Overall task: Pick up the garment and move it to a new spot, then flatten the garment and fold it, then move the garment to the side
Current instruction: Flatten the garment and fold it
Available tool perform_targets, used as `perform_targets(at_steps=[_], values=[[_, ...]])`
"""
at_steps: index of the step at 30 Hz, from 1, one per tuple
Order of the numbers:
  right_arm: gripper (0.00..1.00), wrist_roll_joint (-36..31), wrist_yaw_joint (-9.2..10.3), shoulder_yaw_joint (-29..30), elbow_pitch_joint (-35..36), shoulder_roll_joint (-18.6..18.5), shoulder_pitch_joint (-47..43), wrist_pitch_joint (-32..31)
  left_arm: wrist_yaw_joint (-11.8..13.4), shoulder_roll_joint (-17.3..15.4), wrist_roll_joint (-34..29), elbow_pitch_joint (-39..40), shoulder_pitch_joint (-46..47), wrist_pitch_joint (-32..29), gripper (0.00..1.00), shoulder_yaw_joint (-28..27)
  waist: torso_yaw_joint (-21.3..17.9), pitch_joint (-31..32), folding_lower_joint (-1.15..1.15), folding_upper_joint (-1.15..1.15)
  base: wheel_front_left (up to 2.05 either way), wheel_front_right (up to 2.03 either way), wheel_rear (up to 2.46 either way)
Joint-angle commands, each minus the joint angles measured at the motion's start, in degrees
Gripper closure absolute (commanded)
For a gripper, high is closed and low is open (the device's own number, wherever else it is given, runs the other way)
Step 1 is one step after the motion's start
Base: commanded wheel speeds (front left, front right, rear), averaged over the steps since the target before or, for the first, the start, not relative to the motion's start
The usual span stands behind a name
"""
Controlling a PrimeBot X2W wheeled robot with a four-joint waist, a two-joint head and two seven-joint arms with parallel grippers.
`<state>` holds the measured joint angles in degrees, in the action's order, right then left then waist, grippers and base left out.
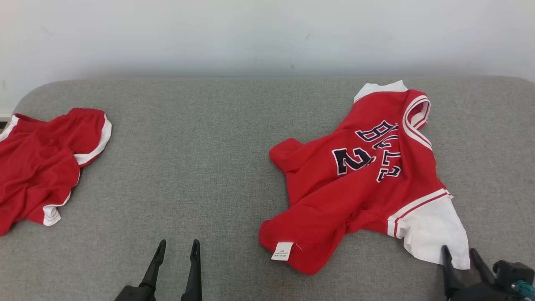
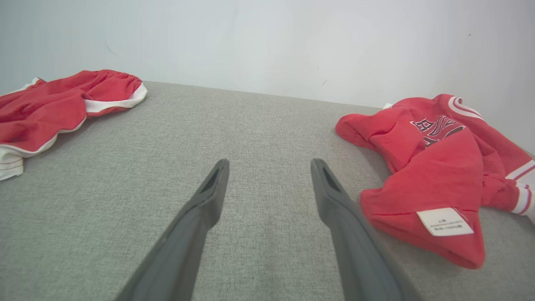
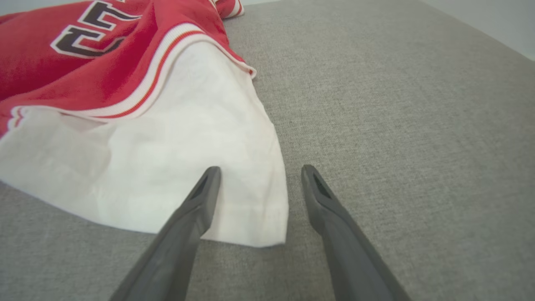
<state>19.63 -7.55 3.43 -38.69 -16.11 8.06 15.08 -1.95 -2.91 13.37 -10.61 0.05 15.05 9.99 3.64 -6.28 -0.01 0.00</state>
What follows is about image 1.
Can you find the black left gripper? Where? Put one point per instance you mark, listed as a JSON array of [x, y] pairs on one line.
[[136, 294]]

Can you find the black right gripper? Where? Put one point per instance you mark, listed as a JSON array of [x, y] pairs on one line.
[[480, 293]]

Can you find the red basketball jersey white sleeves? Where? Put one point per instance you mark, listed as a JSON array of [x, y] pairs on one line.
[[326, 209]]

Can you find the red shorts white trim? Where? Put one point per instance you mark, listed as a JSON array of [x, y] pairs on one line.
[[37, 167]]

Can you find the grey fabric sofa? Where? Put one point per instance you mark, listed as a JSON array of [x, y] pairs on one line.
[[200, 167]]

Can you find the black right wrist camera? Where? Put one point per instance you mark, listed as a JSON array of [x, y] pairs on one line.
[[512, 271]]

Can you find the white wall baseboard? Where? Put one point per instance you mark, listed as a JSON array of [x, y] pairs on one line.
[[4, 116]]

